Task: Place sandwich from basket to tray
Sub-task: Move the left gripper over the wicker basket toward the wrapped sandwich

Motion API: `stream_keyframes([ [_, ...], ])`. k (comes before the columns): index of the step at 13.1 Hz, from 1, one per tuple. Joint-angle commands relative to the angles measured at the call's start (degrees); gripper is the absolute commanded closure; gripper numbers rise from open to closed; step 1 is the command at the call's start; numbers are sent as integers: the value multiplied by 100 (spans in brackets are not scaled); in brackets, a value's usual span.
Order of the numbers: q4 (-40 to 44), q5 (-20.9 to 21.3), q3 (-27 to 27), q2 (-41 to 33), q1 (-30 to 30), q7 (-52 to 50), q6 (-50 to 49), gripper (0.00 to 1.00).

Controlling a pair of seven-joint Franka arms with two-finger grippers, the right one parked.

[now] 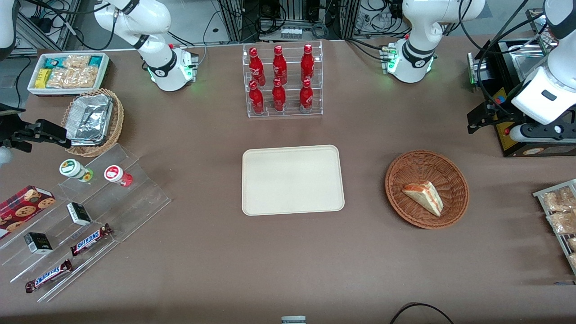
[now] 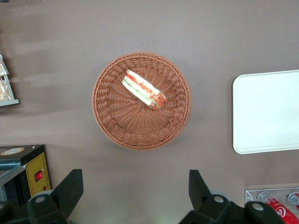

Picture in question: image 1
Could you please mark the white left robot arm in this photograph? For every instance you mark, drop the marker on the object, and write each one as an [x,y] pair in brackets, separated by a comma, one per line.
[418,27]

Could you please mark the red cola bottle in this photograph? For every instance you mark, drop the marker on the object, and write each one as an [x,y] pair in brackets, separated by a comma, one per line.
[307,65]
[279,98]
[256,100]
[256,69]
[306,96]
[280,67]

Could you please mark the black and yellow machine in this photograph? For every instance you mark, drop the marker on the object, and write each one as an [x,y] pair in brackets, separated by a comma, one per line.
[504,139]

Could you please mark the red cookie box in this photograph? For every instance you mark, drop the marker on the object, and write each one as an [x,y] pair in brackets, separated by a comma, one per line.
[22,209]

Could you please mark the small grey device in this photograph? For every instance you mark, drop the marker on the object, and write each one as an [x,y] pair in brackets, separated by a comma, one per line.
[293,320]

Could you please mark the clear bag of crackers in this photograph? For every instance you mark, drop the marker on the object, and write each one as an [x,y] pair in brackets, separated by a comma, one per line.
[74,77]

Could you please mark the aluminium foil tray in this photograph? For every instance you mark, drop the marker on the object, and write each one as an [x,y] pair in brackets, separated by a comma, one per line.
[90,119]

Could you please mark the round brown wicker basket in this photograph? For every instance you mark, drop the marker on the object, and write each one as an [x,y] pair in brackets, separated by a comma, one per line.
[405,171]

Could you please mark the cream plastic tray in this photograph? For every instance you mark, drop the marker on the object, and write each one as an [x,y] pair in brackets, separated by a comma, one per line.
[292,180]

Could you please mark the triangle sandwich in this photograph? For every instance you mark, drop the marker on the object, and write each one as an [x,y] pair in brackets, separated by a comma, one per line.
[425,195]

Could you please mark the yellow snack packet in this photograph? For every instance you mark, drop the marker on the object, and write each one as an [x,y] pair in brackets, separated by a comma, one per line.
[42,78]

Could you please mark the tray of packaged snacks right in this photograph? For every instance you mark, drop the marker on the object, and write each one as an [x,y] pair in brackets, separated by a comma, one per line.
[540,194]

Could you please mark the snickers bar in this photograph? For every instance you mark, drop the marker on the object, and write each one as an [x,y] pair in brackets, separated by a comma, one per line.
[90,239]
[47,276]

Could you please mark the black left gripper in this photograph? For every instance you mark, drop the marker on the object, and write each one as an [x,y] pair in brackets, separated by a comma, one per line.
[501,113]

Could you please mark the oval wicker basket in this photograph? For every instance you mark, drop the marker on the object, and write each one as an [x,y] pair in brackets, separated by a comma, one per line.
[117,121]

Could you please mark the cup with green lid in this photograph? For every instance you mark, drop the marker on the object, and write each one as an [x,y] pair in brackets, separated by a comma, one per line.
[72,168]

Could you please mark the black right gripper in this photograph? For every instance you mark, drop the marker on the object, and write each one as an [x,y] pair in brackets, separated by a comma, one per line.
[13,135]

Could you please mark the white power strip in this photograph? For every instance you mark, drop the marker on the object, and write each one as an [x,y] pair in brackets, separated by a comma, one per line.
[291,33]

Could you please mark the small black box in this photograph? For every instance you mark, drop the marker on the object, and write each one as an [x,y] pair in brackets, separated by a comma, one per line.
[38,243]
[78,213]

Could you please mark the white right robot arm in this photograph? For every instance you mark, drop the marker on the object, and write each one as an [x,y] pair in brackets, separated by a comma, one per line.
[153,22]

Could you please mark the clear acrylic stepped stand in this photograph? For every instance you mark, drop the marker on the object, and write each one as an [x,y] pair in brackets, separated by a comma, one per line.
[135,202]

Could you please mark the clear bag of pastry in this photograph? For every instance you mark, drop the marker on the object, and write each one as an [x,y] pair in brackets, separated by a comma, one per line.
[560,199]
[562,222]

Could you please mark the white snack bin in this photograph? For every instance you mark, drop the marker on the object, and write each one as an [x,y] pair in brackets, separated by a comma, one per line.
[32,85]

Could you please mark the teal snack packet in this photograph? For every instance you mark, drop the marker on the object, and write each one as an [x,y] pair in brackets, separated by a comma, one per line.
[56,62]

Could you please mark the cup with red lid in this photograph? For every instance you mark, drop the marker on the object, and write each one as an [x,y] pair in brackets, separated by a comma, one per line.
[116,174]

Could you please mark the clear acrylic bottle rack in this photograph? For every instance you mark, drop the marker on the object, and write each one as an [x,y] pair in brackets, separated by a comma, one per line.
[291,110]

